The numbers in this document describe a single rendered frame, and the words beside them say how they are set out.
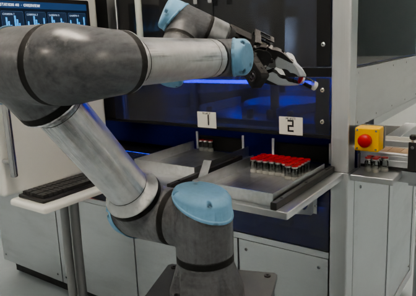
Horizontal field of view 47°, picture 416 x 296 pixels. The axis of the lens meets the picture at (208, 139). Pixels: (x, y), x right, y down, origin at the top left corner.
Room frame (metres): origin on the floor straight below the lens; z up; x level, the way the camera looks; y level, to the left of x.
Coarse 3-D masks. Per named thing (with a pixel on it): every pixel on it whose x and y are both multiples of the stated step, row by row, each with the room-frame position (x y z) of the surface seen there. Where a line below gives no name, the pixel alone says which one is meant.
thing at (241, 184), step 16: (240, 160) 1.51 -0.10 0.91; (208, 176) 1.37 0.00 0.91; (224, 176) 1.43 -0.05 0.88; (240, 176) 1.44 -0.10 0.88; (256, 176) 1.43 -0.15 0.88; (272, 176) 1.42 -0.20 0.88; (304, 176) 1.31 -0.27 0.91; (240, 192) 1.21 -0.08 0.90; (256, 192) 1.18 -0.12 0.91; (272, 192) 1.27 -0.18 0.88
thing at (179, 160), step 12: (180, 144) 1.81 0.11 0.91; (192, 144) 1.86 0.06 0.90; (144, 156) 1.64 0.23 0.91; (156, 156) 1.69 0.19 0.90; (168, 156) 1.74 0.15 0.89; (180, 156) 1.75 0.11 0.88; (192, 156) 1.74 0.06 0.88; (204, 156) 1.73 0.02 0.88; (216, 156) 1.72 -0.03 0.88; (228, 156) 1.61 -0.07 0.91; (144, 168) 1.57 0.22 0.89; (156, 168) 1.54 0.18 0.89; (168, 168) 1.51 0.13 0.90; (180, 168) 1.48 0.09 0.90; (192, 168) 1.45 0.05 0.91
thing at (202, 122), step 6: (198, 114) 1.76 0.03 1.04; (204, 114) 1.74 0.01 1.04; (210, 114) 1.72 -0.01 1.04; (198, 120) 1.76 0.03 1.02; (204, 120) 1.74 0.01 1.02; (210, 120) 1.72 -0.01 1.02; (198, 126) 1.76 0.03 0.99; (204, 126) 1.74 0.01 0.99; (210, 126) 1.72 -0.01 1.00; (216, 126) 1.71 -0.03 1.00
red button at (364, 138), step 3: (363, 135) 1.37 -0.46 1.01; (366, 135) 1.36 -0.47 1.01; (369, 135) 1.37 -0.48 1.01; (360, 138) 1.37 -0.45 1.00; (363, 138) 1.36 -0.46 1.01; (366, 138) 1.36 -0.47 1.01; (369, 138) 1.36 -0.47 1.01; (357, 141) 1.38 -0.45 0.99; (360, 141) 1.37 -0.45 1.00; (363, 141) 1.36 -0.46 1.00; (366, 141) 1.36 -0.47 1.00; (369, 141) 1.35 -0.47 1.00; (360, 144) 1.37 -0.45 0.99; (363, 144) 1.36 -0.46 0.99; (366, 144) 1.36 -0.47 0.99; (369, 144) 1.36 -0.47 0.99; (363, 147) 1.37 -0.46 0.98
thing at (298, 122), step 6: (282, 120) 1.55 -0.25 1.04; (294, 120) 1.53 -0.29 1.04; (300, 120) 1.52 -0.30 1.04; (282, 126) 1.55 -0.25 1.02; (294, 126) 1.53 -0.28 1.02; (300, 126) 1.52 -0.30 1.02; (282, 132) 1.55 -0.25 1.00; (288, 132) 1.54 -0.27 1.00; (294, 132) 1.53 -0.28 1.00; (300, 132) 1.52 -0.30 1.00
